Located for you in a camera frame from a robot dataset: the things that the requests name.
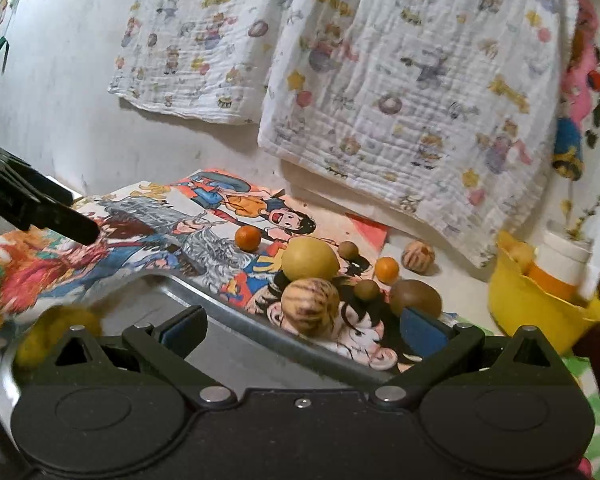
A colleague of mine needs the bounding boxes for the large brown kiwi fruit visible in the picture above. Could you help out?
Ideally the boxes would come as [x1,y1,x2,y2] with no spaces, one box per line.
[389,280,442,318]

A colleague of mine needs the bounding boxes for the white patterned cloth right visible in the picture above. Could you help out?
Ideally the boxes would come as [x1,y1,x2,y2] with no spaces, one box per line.
[258,0,578,266]

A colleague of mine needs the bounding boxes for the white orange jar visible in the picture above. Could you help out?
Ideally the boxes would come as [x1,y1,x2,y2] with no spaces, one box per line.
[527,224,592,302]

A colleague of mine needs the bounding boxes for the yellow plastic bowl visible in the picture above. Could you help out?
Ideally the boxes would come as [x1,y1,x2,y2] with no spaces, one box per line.
[488,231,600,356]

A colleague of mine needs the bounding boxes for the striped pepino melon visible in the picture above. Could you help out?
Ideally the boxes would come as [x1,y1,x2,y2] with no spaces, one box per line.
[401,240,436,274]
[280,278,340,337]

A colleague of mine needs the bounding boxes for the Winnie the Pooh drawing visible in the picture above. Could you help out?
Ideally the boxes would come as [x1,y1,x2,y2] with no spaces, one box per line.
[562,354,600,479]

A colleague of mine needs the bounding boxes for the fruit inside yellow bowl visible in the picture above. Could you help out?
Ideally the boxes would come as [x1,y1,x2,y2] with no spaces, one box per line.
[505,242,535,274]

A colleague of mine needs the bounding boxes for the white patterned cloth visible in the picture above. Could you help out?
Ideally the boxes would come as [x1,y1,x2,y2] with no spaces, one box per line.
[258,0,578,266]
[108,0,294,125]

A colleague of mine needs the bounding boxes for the cartoon anime poster mat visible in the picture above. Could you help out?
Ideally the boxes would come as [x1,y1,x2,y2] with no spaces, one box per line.
[0,171,419,373]

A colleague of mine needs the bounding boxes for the small brown round fruit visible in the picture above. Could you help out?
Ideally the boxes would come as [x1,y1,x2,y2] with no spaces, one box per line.
[338,240,360,261]

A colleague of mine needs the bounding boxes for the white patterned cloth left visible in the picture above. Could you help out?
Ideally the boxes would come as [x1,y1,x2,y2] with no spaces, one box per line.
[108,0,294,125]

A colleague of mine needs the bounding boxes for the large yellow fruit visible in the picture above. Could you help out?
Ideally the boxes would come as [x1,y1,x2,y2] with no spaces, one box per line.
[282,236,340,281]

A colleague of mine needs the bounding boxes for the yellow pear fruit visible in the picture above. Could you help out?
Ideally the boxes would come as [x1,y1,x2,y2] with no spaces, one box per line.
[14,304,102,370]

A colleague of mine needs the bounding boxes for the metal tray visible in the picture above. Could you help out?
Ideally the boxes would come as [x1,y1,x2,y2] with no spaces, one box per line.
[0,271,396,399]

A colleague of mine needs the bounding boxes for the small orange mandarin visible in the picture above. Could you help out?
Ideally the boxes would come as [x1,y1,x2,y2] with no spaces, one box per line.
[374,257,400,285]
[234,226,261,252]

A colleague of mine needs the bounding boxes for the colourful hanging cartoon drawing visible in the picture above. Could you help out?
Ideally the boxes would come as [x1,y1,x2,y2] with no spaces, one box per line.
[552,0,600,181]

